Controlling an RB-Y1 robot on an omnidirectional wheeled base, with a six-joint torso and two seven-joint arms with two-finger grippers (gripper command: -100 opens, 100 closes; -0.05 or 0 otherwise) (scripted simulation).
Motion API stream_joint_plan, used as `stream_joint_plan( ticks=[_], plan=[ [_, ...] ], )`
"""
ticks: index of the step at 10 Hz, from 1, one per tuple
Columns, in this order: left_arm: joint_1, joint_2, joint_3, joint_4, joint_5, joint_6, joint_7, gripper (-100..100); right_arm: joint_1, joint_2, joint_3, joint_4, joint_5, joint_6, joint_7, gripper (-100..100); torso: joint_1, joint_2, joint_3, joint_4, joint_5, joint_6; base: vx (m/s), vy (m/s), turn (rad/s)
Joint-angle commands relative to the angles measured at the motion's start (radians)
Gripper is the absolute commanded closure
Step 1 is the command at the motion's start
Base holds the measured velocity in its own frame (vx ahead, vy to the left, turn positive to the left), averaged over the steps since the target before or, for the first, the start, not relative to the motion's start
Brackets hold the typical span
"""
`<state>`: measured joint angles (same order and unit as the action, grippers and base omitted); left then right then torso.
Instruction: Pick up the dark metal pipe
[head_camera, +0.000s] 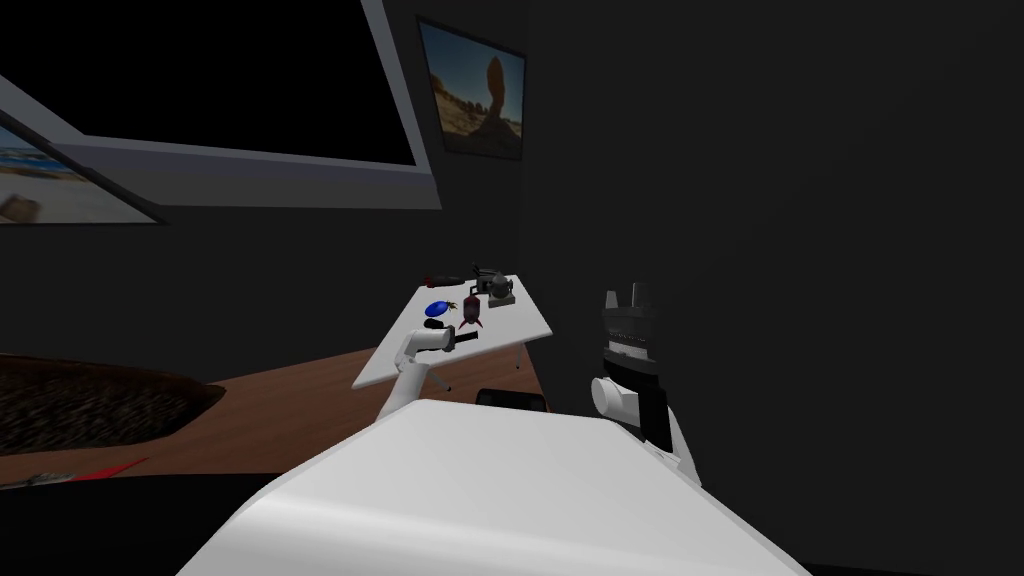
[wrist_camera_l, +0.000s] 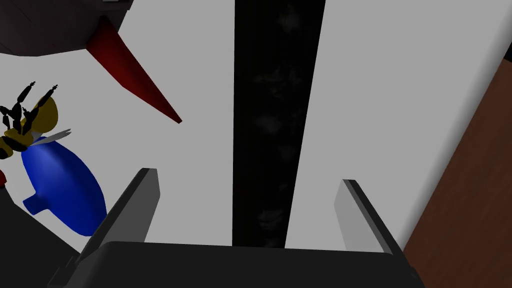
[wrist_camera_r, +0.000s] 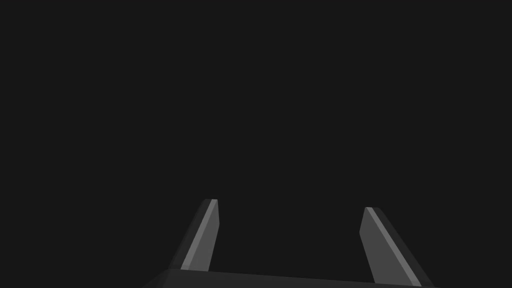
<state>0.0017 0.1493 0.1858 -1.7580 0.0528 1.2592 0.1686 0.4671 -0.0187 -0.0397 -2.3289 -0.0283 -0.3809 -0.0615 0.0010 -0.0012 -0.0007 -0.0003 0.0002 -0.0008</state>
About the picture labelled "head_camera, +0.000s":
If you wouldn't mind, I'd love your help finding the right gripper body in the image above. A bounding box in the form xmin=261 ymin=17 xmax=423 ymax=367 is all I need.
xmin=601 ymin=306 xmax=662 ymax=361

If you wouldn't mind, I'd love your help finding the white table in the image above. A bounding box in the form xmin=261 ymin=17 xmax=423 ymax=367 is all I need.
xmin=350 ymin=273 xmax=555 ymax=393

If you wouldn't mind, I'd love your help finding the grey and black appliance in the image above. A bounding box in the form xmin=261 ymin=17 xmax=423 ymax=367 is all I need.
xmin=470 ymin=266 xmax=517 ymax=309

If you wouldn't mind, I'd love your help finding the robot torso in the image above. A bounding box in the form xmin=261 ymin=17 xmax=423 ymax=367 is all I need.
xmin=174 ymin=387 xmax=811 ymax=576

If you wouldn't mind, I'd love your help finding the large dark window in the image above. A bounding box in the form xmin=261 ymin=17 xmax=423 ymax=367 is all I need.
xmin=0 ymin=0 xmax=443 ymax=212

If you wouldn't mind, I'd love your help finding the dark brown rug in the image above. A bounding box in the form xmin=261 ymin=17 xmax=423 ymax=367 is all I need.
xmin=0 ymin=353 xmax=228 ymax=459

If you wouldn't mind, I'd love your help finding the rock landscape wall picture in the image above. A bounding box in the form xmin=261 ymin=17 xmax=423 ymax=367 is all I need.
xmin=416 ymin=17 xmax=528 ymax=162

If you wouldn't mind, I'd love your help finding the beach wall picture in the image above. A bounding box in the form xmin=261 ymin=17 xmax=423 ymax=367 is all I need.
xmin=0 ymin=119 xmax=165 ymax=226

